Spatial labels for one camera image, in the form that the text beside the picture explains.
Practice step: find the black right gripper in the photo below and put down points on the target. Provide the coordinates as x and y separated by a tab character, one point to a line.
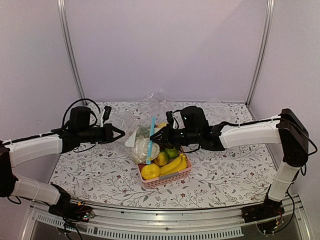
165	140

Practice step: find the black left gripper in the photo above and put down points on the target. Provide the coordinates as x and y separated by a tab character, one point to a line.
108	134

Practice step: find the clear zip top bag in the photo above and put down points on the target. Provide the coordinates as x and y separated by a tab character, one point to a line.
138	130

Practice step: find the white toy cauliflower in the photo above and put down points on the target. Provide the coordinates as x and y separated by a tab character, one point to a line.
140	151

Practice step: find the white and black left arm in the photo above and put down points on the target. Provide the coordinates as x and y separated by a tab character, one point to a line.
83	127

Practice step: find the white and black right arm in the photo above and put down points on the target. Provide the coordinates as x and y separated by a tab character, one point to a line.
284	129

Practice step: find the crumpled clear plastic bag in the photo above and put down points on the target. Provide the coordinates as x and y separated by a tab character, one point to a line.
160	98

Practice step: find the green toy pear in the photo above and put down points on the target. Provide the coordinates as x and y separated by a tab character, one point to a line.
172	153

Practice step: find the yellow green toy mango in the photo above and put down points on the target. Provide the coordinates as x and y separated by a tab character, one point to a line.
162	159

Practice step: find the yellow toy banana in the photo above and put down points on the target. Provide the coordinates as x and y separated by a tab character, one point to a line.
178	164

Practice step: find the yellow toy lemon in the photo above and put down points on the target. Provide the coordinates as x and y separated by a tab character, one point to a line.
150	171

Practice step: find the pink perforated plastic basket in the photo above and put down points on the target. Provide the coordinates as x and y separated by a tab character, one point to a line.
163	180

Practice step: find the floral patterned table mat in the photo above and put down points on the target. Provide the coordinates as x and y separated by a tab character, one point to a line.
136	172

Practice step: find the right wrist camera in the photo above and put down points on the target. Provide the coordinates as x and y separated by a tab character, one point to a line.
169	117

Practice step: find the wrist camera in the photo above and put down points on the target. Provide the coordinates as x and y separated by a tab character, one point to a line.
106	113
169	117

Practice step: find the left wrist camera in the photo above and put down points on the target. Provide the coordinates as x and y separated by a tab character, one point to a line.
106	113

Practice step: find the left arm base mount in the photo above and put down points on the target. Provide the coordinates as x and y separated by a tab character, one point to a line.
71	211

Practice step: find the aluminium front frame rail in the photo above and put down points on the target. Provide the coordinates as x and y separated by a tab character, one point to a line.
116	222

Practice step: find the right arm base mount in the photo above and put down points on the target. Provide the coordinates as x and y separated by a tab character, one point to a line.
267	215

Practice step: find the aluminium left corner post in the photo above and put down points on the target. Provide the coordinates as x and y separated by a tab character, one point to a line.
62	12

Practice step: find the aluminium corner post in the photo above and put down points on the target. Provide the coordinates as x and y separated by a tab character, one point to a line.
62	12
262	51

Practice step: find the aluminium right corner post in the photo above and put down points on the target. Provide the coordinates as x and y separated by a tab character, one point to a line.
262	51

